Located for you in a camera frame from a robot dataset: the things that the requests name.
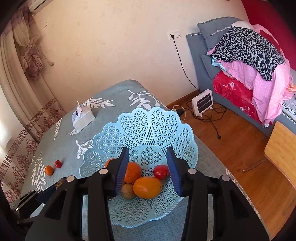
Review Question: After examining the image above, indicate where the red floral blanket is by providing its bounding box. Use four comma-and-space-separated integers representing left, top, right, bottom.
213, 70, 262, 124

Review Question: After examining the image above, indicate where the small orange kumquat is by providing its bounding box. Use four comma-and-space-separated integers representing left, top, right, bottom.
45, 165, 54, 176

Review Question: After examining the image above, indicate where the grey upholstered bed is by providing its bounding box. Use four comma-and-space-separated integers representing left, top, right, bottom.
187, 28, 295, 136

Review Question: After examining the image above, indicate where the grey cushion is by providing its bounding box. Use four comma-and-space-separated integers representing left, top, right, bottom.
197, 16, 240, 50

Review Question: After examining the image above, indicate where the grey-green leaf-print tablecloth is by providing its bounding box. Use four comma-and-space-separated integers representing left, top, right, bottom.
22, 80, 226, 240

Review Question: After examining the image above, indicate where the white electric heater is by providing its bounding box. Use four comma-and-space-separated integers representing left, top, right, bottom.
191, 89, 213, 117

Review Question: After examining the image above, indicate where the leopard print blanket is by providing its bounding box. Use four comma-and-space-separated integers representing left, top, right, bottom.
210, 26, 285, 81

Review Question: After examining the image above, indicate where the round orange mandarin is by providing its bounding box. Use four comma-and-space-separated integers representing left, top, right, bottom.
104, 158, 114, 168

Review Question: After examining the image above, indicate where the beige patterned curtain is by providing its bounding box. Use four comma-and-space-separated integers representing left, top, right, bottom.
1, 1, 65, 203

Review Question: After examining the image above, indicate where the white wall socket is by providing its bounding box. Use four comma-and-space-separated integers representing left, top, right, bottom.
168, 30, 182, 40

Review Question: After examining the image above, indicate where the light blue plastic lattice basket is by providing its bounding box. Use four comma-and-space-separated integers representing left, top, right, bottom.
79, 107, 199, 228

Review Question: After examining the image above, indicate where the wooden stool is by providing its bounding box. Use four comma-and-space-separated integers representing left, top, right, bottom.
264, 121, 295, 188

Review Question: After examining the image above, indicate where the bright red tomato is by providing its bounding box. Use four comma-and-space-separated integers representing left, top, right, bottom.
153, 165, 170, 180

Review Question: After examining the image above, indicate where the small dark red tomato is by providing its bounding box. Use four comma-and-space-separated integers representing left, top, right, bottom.
54, 160, 62, 169

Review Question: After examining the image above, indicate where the orange mandarin with stem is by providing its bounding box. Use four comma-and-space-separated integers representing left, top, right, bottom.
124, 162, 142, 183

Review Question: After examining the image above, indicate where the black power cable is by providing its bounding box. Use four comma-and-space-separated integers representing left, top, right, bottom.
171, 36, 228, 140

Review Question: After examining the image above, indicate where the white tissue pack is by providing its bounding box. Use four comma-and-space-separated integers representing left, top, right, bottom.
72, 102, 95, 132

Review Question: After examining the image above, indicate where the large oval orange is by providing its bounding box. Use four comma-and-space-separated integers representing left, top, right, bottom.
133, 177, 162, 199

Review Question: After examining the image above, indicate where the large tan kiwi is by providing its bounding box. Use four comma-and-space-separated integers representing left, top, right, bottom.
121, 183, 137, 200

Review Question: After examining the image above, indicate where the pink dotted quilt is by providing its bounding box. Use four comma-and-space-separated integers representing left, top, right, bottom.
207, 21, 295, 128

